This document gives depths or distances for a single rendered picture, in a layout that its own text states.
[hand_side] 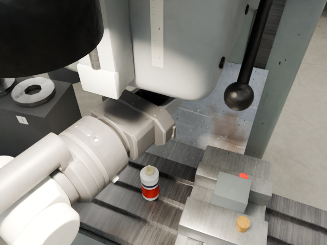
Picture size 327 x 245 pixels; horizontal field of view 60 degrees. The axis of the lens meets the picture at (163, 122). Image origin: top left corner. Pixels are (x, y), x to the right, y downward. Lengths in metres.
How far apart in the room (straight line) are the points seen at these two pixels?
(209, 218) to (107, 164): 0.26
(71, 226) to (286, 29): 0.61
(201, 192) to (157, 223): 0.12
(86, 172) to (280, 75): 0.60
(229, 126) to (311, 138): 1.49
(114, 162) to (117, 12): 0.18
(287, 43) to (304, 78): 2.07
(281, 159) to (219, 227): 1.55
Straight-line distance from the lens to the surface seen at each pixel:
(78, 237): 0.75
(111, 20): 0.24
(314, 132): 2.33
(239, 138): 0.82
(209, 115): 0.83
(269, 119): 0.90
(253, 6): 0.44
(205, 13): 0.24
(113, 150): 0.34
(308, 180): 2.02
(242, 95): 0.28
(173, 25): 0.25
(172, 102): 0.42
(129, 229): 0.65
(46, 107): 0.65
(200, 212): 0.54
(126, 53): 0.27
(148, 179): 0.61
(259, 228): 0.55
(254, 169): 0.67
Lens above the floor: 1.52
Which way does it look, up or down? 46 degrees down
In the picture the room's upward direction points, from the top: straight up
